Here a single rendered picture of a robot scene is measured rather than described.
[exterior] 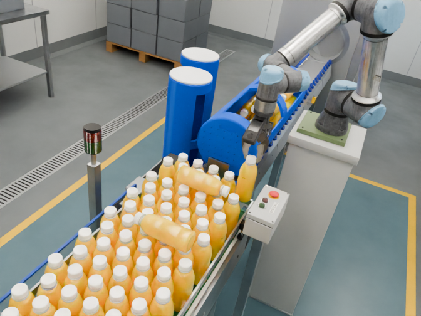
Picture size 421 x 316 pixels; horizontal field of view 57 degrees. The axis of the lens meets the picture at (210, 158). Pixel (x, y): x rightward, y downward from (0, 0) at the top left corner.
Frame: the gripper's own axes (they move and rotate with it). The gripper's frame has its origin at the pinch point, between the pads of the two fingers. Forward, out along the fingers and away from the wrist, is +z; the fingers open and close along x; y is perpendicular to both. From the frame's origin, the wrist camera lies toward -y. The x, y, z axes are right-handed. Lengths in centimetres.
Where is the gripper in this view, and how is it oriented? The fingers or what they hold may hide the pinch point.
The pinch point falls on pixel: (251, 158)
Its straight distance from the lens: 148.0
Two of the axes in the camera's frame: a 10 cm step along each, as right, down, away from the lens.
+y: 4.4, -4.5, 7.8
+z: -1.3, 8.2, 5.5
